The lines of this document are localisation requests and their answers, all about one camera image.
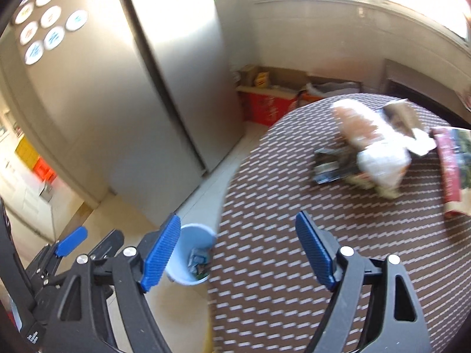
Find white plastic bag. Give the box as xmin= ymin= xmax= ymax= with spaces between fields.
xmin=331 ymin=98 xmax=437 ymax=199

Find newspaper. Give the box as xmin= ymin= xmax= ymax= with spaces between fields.
xmin=382 ymin=99 xmax=425 ymax=138

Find brown paper food bag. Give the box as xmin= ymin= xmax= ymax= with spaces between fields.
xmin=432 ymin=126 xmax=471 ymax=217

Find red checkered snack wrapper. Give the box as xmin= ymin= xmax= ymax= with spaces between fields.
xmin=313 ymin=146 xmax=359 ymax=184

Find light blue trash bucket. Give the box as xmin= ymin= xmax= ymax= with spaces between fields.
xmin=165 ymin=223 xmax=216 ymax=286

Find brown polka dot tablecloth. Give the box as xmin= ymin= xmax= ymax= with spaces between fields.
xmin=209 ymin=99 xmax=470 ymax=352

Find orange plastic stool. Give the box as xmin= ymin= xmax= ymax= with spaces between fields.
xmin=33 ymin=156 xmax=57 ymax=183

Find yellow plastic stool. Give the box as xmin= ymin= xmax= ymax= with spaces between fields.
xmin=15 ymin=136 xmax=39 ymax=170

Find red gift box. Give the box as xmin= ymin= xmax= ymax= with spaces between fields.
xmin=236 ymin=86 xmax=298 ymax=126

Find silver double-door refrigerator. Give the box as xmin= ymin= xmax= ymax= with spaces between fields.
xmin=1 ymin=0 xmax=243 ymax=224

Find brown cardboard box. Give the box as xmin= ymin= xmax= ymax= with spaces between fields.
xmin=238 ymin=65 xmax=362 ymax=97

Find dark wooden cabinet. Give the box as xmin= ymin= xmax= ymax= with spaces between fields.
xmin=380 ymin=59 xmax=470 ymax=129

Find round magnets on fridge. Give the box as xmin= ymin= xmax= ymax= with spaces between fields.
xmin=11 ymin=0 xmax=89 ymax=66

